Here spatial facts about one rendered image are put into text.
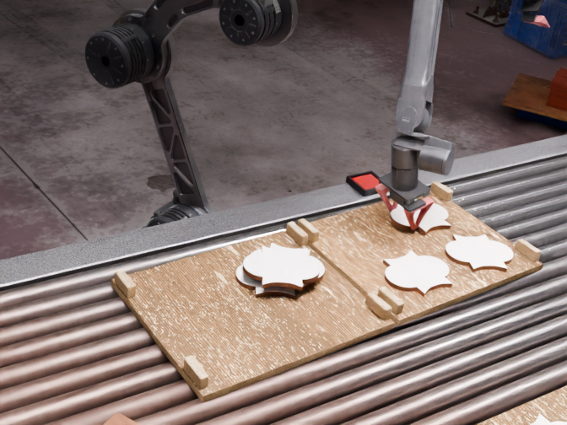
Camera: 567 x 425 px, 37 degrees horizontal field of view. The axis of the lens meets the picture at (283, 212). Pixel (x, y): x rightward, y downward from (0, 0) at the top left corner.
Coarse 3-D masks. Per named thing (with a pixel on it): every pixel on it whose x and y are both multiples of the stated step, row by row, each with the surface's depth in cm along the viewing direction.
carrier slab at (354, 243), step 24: (432, 192) 202; (336, 216) 188; (360, 216) 189; (384, 216) 190; (456, 216) 194; (336, 240) 180; (360, 240) 181; (384, 240) 182; (408, 240) 183; (432, 240) 184; (504, 240) 187; (336, 264) 173; (360, 264) 173; (456, 264) 177; (528, 264) 180; (360, 288) 167; (456, 288) 170; (480, 288) 171; (408, 312) 162; (432, 312) 165
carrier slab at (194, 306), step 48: (288, 240) 178; (144, 288) 159; (192, 288) 161; (240, 288) 162; (336, 288) 165; (192, 336) 149; (240, 336) 150; (288, 336) 152; (336, 336) 153; (192, 384) 139; (240, 384) 141
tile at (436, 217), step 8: (400, 208) 191; (432, 208) 193; (440, 208) 194; (392, 216) 188; (400, 216) 188; (416, 216) 189; (424, 216) 190; (432, 216) 190; (440, 216) 191; (400, 224) 186; (408, 224) 185; (424, 224) 186; (432, 224) 187; (440, 224) 188; (448, 224) 188; (424, 232) 184
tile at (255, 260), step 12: (264, 252) 166; (276, 252) 166; (288, 252) 166; (252, 264) 162; (264, 264) 162; (276, 264) 163; (288, 264) 163; (300, 264) 163; (312, 264) 164; (252, 276) 159; (264, 276) 159; (276, 276) 159; (288, 276) 160; (300, 276) 160; (312, 276) 161; (300, 288) 158
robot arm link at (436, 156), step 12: (408, 108) 173; (408, 120) 173; (408, 132) 173; (420, 132) 179; (432, 144) 173; (444, 144) 172; (420, 156) 173; (432, 156) 172; (444, 156) 171; (420, 168) 174; (432, 168) 173; (444, 168) 171
